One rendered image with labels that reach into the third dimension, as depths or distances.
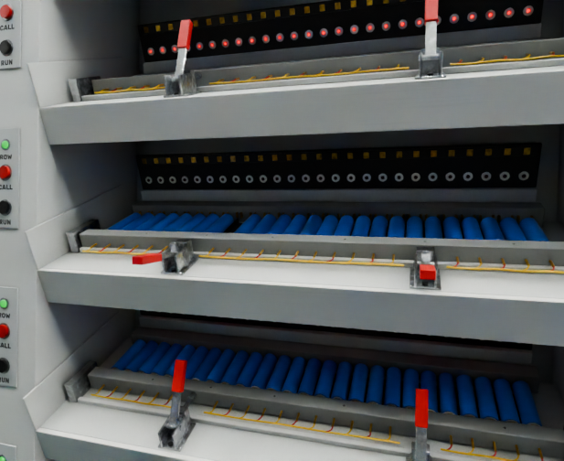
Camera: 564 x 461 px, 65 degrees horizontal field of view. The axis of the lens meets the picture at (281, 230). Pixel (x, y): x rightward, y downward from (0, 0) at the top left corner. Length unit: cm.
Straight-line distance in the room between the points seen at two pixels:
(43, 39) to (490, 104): 51
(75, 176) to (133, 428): 33
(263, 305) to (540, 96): 32
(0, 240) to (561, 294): 62
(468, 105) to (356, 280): 19
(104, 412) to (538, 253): 53
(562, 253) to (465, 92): 18
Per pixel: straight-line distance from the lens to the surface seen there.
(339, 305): 44
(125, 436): 59
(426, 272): 37
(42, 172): 61
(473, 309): 44
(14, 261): 63
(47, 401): 66
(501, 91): 45
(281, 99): 46
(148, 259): 45
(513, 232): 52
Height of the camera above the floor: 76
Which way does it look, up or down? 1 degrees down
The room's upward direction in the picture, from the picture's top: 1 degrees clockwise
